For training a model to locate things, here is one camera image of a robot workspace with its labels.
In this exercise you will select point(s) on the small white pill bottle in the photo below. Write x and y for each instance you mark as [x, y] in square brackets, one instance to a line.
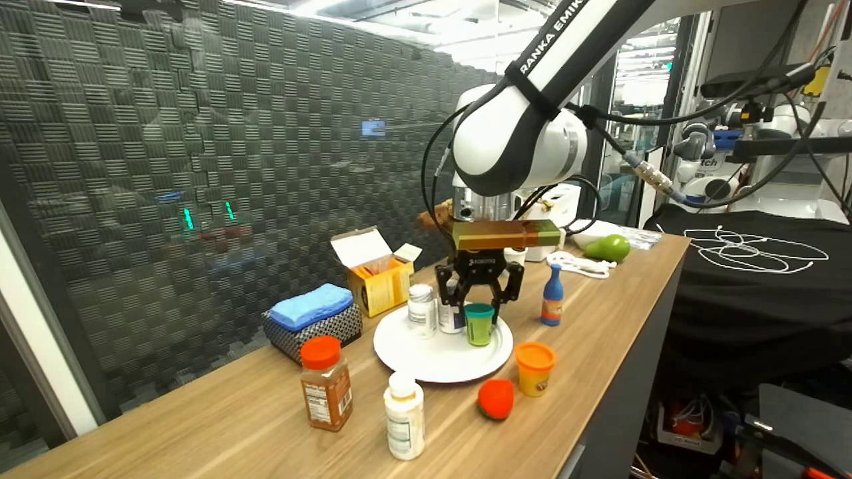
[422, 306]

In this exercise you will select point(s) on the white paper plate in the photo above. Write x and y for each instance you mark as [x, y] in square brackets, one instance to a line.
[434, 360]

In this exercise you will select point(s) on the black cloth cover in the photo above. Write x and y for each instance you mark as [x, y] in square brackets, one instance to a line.
[755, 302]

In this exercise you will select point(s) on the white bowl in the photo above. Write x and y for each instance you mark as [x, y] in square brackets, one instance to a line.
[603, 227]

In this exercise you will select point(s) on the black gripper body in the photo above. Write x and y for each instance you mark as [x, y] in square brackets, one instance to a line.
[481, 271]

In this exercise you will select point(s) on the yellow tag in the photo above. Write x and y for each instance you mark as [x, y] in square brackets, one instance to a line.
[818, 82]

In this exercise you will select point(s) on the tall white pill bottle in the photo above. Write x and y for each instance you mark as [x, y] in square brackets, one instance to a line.
[402, 426]

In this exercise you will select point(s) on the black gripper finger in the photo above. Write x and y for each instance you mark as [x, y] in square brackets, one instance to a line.
[510, 288]
[458, 302]

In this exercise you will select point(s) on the red plush ball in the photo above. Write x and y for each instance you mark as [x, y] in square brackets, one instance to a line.
[497, 400]

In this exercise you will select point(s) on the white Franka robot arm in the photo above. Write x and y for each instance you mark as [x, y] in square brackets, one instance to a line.
[508, 143]

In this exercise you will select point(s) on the white indoor planter with lamp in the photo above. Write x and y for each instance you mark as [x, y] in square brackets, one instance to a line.
[569, 213]

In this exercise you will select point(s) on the clear plastic sheet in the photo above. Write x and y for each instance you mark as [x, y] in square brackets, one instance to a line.
[643, 239]

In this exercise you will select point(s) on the black metal bar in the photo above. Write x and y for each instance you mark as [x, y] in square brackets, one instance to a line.
[790, 147]

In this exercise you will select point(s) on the grey monitor panel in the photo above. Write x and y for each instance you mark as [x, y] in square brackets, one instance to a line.
[761, 40]

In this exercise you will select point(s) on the green avocado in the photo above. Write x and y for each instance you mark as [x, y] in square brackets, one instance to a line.
[609, 248]

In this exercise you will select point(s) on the green tub with teal lid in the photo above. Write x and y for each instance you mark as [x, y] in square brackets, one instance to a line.
[481, 326]

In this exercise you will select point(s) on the blue cap sauce bottle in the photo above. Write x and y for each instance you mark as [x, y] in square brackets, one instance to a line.
[553, 296]

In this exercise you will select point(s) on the blue sponge cloth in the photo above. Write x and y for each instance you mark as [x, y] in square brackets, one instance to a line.
[309, 306]

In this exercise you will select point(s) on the open yellow cardboard box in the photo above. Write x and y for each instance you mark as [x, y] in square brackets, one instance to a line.
[381, 286]

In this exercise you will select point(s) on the grey woven basket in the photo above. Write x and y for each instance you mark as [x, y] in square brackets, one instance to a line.
[321, 337]

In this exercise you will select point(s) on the glossy wrist camera block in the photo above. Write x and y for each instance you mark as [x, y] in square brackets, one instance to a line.
[508, 235]

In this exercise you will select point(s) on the yellow tub with orange lid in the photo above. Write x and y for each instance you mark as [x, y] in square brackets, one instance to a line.
[537, 369]

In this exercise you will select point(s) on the spice jar with orange lid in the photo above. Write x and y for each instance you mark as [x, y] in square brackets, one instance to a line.
[325, 396]

